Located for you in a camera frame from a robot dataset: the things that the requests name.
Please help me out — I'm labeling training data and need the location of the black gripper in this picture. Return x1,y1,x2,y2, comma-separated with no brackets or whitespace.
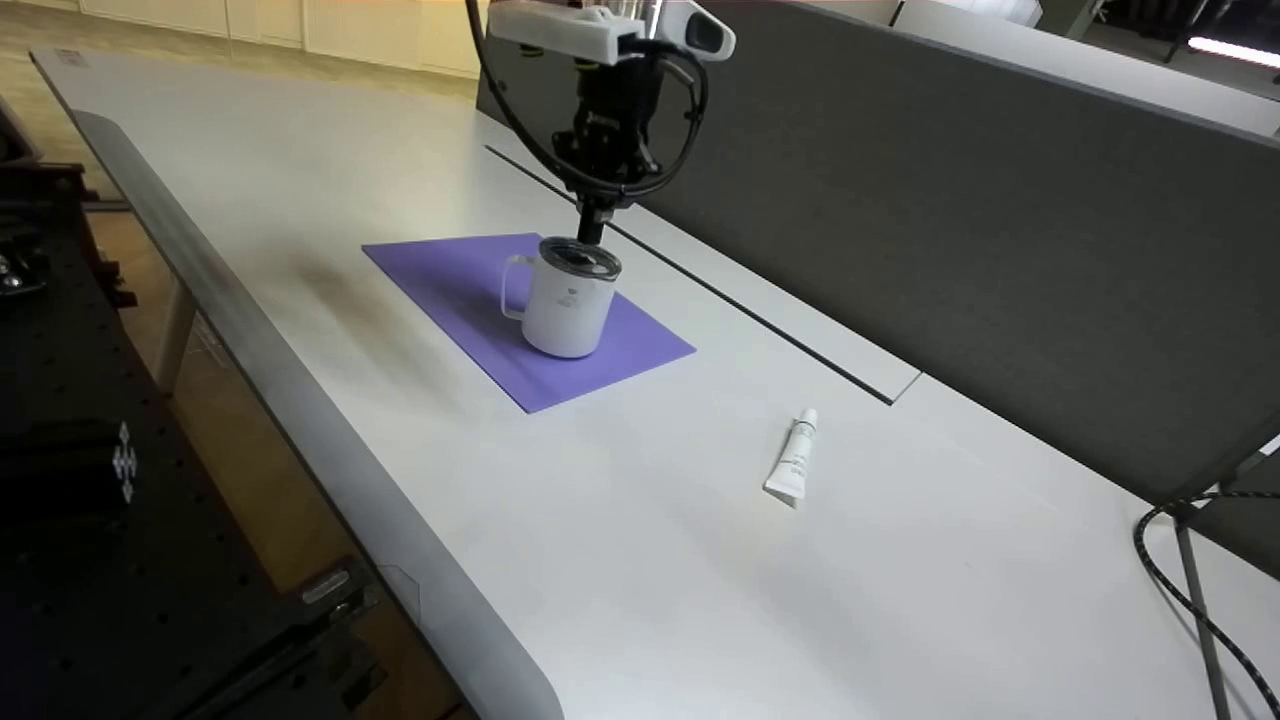
550,43,706,246

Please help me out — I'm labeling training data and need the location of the purple rectangular mat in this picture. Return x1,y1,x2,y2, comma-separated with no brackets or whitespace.
363,232,690,411

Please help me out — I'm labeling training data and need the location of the white tube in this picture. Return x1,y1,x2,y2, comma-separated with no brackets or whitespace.
765,411,821,510

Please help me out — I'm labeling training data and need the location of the grey desk divider panel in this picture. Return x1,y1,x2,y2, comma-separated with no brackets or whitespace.
473,0,1280,582

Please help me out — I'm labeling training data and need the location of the black optical breadboard table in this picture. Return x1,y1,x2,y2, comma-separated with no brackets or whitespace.
0,133,379,720

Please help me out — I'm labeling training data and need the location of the white mug with handle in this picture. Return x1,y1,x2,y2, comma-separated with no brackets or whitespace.
495,237,618,361

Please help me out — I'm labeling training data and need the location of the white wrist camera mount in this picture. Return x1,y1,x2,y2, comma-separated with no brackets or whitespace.
483,0,734,65

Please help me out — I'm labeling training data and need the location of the black cable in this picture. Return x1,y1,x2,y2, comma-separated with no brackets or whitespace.
1128,496,1280,720

